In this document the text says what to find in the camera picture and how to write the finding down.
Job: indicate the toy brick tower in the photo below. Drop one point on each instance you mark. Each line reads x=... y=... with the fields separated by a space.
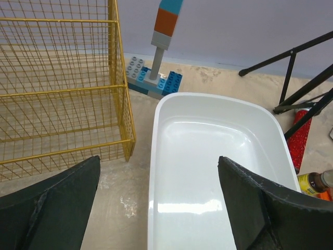
x=149 y=81

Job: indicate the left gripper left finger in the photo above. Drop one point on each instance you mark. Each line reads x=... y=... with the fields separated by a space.
x=53 y=213

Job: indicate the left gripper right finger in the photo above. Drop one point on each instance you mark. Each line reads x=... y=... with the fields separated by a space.
x=266 y=215

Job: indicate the orange plate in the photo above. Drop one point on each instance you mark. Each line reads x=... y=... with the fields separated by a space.
x=325 y=196

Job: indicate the white rectangular baking dish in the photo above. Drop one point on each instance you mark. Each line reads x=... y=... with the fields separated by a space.
x=191 y=131

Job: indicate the gold wire basket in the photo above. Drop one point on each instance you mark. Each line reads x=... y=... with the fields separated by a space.
x=64 y=93

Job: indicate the red glitter microphone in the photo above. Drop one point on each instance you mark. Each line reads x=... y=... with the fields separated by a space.
x=297 y=143

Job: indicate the small yellow label bottle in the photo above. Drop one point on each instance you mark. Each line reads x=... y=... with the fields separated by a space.
x=314 y=183

